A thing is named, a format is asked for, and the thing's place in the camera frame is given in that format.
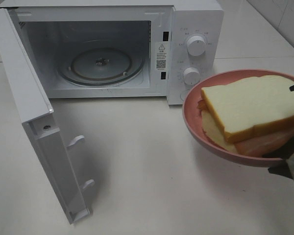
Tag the white bread slice top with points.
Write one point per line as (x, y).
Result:
(251, 107)

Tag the pink round plate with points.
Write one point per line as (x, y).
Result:
(192, 117)

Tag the white timer knob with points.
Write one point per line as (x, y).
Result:
(191, 76)

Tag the round door release button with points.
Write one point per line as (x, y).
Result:
(183, 95)

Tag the upper white power knob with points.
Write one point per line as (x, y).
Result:
(196, 44)

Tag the white warning label sticker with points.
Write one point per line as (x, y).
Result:
(161, 55)

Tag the white microwave oven body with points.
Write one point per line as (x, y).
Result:
(51, 24)

